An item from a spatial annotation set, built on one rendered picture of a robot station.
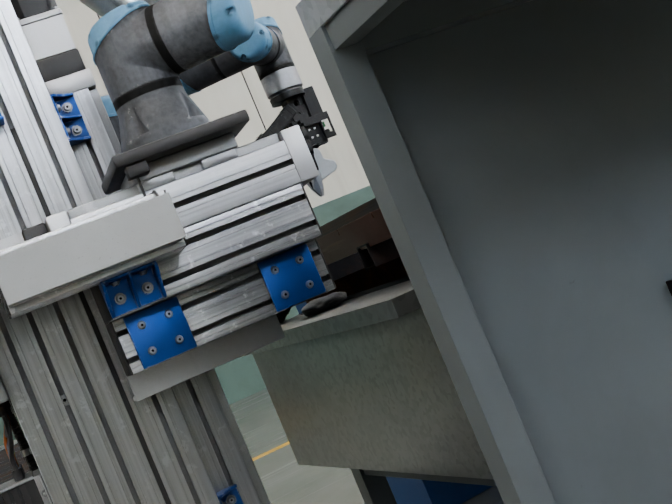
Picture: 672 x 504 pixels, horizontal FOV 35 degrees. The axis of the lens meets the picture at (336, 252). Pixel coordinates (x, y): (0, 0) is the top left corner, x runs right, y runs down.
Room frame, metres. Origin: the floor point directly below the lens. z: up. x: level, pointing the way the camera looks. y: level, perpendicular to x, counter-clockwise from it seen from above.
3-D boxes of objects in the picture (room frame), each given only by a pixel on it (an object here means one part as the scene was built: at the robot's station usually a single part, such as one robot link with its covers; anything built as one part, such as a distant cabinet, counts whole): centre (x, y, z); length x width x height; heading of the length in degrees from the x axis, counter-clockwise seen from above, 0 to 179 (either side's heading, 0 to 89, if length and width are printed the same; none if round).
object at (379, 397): (2.25, 0.04, 0.47); 1.30 x 0.04 x 0.35; 23
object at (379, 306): (2.22, 0.12, 0.66); 1.30 x 0.20 x 0.03; 23
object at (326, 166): (2.06, -0.04, 0.94); 0.06 x 0.03 x 0.09; 113
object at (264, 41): (1.98, 0.01, 1.20); 0.11 x 0.11 x 0.08; 78
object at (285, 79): (2.07, -0.03, 1.13); 0.08 x 0.08 x 0.05
